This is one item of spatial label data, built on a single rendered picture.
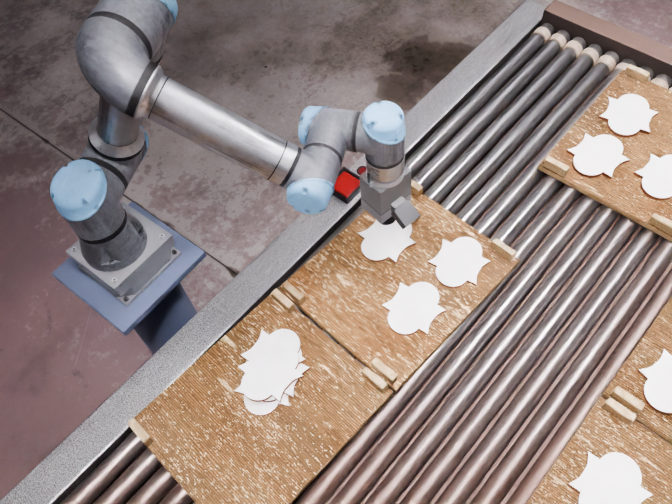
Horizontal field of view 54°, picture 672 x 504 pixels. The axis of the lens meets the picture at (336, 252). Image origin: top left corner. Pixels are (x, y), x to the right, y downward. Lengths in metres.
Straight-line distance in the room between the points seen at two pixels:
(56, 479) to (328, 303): 0.64
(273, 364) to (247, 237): 1.40
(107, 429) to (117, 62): 0.74
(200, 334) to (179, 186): 1.54
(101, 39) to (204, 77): 2.26
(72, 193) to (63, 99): 2.12
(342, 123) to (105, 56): 0.41
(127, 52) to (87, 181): 0.40
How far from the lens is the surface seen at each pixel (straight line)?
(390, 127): 1.17
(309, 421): 1.33
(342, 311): 1.42
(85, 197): 1.43
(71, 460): 1.47
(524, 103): 1.83
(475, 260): 1.48
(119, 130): 1.42
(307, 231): 1.56
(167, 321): 1.79
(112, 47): 1.12
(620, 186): 1.67
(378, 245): 1.49
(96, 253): 1.55
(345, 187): 1.61
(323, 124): 1.20
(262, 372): 1.35
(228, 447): 1.35
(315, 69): 3.29
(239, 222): 2.75
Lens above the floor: 2.20
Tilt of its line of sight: 58 degrees down
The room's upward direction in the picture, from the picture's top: 8 degrees counter-clockwise
